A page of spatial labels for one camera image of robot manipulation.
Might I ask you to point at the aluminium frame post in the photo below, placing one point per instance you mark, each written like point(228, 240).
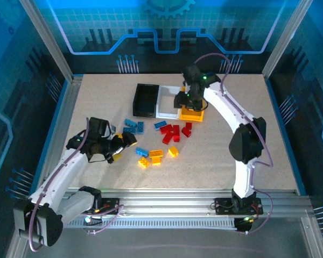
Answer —
point(285, 40)
point(48, 40)

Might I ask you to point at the white plastic container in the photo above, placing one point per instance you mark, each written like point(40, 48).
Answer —
point(165, 103)

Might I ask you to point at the yellow lego brick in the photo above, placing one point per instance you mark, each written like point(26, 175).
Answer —
point(117, 156)
point(144, 162)
point(174, 151)
point(119, 135)

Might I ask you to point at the translucent orange lego brick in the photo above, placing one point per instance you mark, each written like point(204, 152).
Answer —
point(156, 161)

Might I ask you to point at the blue table edge strip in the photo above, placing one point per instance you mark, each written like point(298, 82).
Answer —
point(59, 107)
point(274, 104)

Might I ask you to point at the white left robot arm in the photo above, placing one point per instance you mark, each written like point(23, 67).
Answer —
point(59, 177)

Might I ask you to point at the black plastic container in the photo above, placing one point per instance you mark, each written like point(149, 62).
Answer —
point(146, 99)

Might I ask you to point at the aluminium side rail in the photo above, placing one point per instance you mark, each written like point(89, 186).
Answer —
point(67, 107)

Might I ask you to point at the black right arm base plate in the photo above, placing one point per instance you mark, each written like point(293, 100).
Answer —
point(223, 206)

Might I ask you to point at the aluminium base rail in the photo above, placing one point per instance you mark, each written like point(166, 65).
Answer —
point(164, 200)

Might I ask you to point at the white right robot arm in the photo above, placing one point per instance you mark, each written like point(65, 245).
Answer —
point(223, 104)

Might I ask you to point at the yellow plastic container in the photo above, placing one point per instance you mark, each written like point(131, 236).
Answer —
point(191, 117)

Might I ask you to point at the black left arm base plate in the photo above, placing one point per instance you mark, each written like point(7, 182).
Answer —
point(110, 205)

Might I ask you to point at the blue lego brick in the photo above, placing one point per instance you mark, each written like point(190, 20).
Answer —
point(129, 130)
point(141, 151)
point(140, 128)
point(130, 123)
point(160, 125)

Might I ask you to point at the red lego brick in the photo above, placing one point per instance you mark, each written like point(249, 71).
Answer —
point(186, 132)
point(176, 138)
point(166, 129)
point(175, 129)
point(188, 125)
point(167, 139)

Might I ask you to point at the black connector box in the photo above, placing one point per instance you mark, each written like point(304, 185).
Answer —
point(92, 227)
point(243, 227)

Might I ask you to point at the long orange lego brick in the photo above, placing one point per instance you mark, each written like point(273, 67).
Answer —
point(156, 153)

